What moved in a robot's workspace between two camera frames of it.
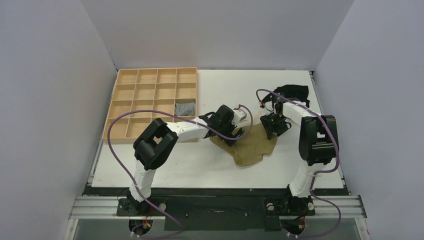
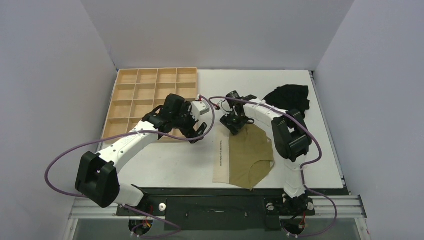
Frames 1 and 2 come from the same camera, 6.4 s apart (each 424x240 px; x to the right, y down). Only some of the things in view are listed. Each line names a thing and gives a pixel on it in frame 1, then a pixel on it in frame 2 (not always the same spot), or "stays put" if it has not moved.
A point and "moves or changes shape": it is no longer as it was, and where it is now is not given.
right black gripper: x=274 y=126 -> x=235 y=120
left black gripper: x=232 y=127 -> x=190 y=133
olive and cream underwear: x=254 y=143 moves or changes shape
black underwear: x=299 y=93 stays put
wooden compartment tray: x=173 y=90 stays put
